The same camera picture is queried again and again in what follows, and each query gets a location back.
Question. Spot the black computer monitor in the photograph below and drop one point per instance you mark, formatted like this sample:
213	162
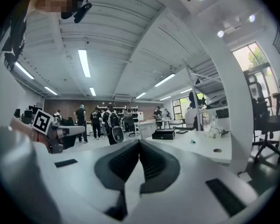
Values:
222	113

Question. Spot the black white-striped backpack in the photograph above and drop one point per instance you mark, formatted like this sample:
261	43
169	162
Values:
114	120

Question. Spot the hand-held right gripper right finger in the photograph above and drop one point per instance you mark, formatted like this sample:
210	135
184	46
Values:
161	169

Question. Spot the white flower bouquet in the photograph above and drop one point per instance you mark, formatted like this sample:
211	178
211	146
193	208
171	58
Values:
214	132

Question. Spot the black mezzanine railing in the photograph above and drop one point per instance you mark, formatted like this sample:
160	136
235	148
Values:
279	41

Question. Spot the person's black printed shirt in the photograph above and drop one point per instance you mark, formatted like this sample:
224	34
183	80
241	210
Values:
14	38

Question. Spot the grey oval panel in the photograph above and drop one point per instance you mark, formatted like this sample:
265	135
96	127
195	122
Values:
118	136

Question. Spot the black head-worn camera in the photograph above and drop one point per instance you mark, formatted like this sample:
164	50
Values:
82	12

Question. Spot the small green clip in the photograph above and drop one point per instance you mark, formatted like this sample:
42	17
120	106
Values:
192	142

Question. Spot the black office chair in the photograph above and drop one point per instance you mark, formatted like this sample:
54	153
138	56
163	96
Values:
273	122

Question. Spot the black flat tray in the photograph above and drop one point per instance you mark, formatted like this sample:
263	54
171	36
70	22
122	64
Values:
182	131

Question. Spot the white metal staircase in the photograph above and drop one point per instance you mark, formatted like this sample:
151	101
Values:
207	85

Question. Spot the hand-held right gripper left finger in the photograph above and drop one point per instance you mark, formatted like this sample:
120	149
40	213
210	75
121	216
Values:
116	169

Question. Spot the group of ceiling strip lights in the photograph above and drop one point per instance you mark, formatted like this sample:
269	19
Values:
84	63

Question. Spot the white work table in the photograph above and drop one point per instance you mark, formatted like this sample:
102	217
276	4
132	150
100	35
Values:
145	127

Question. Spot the white shelving rack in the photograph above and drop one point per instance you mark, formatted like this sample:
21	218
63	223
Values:
134	113

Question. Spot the person's left forearm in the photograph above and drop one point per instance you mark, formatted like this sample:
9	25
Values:
23	128

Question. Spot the black box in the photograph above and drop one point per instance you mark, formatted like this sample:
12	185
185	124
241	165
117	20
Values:
163	135

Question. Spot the white curved shell part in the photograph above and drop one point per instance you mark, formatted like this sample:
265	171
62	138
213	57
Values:
218	99

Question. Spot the black framed window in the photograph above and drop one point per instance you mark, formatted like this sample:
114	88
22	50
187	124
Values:
177	111

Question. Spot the white ceiling projector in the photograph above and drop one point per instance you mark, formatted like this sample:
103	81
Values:
232	27

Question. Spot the large bright window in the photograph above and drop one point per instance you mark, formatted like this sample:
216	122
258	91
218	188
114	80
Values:
249	57

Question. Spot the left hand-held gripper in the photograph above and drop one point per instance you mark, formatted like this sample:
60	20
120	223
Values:
42	121

